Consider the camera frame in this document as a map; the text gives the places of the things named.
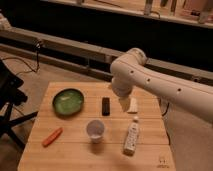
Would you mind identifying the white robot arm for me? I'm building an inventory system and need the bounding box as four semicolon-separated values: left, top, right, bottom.
110;48;213;123

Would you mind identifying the white sponge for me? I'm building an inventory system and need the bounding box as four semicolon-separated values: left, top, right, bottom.
127;98;138;113

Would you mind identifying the black rectangular block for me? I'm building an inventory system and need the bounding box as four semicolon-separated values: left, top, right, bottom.
102;97;110;116

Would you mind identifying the green plate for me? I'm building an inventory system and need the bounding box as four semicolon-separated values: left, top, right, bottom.
52;88;84;116

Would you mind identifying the white paper cup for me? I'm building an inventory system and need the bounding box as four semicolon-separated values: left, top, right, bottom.
86;120;105;143

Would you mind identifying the white squeeze bottle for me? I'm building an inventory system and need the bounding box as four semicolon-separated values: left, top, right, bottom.
123;116;139;156

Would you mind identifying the black cable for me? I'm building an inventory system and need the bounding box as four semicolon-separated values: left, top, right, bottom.
0;39;44;76

